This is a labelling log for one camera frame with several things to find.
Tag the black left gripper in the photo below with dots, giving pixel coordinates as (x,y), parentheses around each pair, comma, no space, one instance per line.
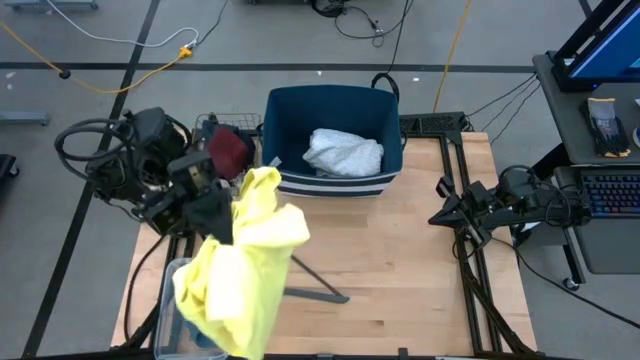
(155,220)

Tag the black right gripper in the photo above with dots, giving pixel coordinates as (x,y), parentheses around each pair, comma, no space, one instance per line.
(445,186)

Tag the yellow cloth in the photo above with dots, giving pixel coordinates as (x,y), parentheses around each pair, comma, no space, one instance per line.
(240,280)

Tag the maroon cloth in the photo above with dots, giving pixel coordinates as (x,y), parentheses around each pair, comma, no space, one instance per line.
(227,152)

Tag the navy Puma print cloth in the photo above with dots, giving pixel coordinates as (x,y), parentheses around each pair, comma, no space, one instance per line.
(251,150)

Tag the light blue ribbed cloth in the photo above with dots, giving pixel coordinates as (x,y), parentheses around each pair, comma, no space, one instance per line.
(200,337)

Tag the white towel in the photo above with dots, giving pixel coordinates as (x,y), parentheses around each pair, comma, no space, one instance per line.
(345,152)

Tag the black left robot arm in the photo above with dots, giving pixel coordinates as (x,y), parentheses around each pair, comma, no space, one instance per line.
(150,135)

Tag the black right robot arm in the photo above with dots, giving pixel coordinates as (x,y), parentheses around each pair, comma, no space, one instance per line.
(530,200)

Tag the white paper sheet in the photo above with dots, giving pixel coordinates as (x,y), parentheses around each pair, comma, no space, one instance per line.
(532,226)

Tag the clear plastic container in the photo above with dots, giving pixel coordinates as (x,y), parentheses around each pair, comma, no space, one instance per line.
(167,310)

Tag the navy white striped fabric basket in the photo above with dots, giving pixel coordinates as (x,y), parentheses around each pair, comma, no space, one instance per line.
(300,107)

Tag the grey desk cart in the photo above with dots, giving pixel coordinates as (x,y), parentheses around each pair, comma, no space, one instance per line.
(610,245)

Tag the backlit black keyboard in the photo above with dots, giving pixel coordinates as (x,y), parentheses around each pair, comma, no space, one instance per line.
(615,195)

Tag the grey black work gloves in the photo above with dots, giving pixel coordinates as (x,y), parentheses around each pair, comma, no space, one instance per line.
(605,125)

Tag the black monitor stand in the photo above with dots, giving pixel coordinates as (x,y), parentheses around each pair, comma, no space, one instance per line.
(565,75)

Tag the black round floor puck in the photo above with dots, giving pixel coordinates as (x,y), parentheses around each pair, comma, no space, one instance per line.
(65,74)

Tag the grey furniture foot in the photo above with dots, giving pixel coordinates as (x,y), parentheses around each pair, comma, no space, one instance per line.
(25,118)

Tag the computer monitor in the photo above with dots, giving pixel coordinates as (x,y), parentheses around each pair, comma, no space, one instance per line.
(615,55)

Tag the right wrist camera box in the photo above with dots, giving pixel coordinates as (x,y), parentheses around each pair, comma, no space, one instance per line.
(481,192)

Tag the black aluminium table frame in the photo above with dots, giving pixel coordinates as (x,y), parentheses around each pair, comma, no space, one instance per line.
(435,122)

